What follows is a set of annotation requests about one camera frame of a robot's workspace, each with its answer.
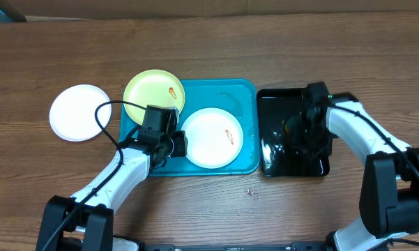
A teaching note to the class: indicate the teal plastic tray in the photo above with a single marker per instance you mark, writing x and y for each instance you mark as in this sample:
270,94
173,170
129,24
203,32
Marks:
236,96

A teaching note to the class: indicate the yellow green scrub sponge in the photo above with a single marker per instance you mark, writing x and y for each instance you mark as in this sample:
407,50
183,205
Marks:
290,126

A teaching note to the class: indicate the dark object top left corner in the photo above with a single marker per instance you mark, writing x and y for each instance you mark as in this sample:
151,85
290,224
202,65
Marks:
9,13

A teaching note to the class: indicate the black water tray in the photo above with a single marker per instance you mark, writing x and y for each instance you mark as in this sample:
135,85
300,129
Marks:
277,158

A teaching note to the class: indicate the yellow-green plate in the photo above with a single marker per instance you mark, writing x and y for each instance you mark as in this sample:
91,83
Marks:
155,87

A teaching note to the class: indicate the white plate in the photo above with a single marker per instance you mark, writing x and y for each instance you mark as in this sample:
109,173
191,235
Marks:
214,138
72,114

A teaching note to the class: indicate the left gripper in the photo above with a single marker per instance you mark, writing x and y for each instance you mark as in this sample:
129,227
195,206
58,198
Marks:
181,141

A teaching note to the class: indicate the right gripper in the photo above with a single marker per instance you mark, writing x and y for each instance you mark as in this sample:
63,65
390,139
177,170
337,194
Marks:
302,148

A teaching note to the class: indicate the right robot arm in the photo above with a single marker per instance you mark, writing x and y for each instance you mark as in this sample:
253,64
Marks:
389,196

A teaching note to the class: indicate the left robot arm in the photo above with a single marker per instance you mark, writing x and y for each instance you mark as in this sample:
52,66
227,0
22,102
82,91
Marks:
85,221

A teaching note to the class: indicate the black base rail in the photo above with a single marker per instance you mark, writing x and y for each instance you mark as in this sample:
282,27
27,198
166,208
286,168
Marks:
226,247

